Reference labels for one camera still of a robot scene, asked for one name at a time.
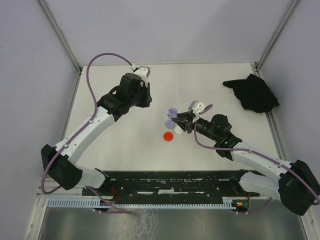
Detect light blue cable duct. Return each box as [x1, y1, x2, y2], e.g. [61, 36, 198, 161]
[47, 197, 237, 210]

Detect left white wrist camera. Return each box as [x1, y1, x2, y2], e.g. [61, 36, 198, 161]
[130, 64, 151, 85]

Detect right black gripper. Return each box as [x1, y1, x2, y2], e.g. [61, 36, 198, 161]
[171, 110, 219, 142]

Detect right aluminium frame post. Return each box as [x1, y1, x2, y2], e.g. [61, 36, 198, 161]
[255, 0, 301, 71]

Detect aluminium frame post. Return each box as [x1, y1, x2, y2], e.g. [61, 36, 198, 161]
[36, 0, 82, 73]
[255, 0, 301, 71]

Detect purple charging case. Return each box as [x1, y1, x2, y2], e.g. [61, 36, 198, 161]
[167, 108, 178, 119]
[165, 119, 176, 129]

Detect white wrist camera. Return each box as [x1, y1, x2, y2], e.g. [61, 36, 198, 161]
[130, 64, 151, 85]
[188, 100, 206, 117]

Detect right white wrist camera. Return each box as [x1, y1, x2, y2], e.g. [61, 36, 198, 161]
[188, 100, 206, 117]

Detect black cloth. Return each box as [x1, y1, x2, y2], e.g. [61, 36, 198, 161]
[222, 73, 280, 113]

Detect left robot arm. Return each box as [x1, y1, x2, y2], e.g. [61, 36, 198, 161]
[41, 66, 152, 195]

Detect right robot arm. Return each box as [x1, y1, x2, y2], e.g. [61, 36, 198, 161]
[172, 111, 320, 216]

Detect left aluminium frame post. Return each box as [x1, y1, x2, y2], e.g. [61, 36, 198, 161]
[36, 0, 82, 73]

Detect white earbud charging case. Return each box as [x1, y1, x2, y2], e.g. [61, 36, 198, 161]
[174, 126, 184, 135]

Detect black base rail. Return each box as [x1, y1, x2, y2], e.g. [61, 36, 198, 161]
[96, 170, 258, 205]

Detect red earbud charging case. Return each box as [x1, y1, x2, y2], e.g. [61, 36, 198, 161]
[163, 131, 174, 142]

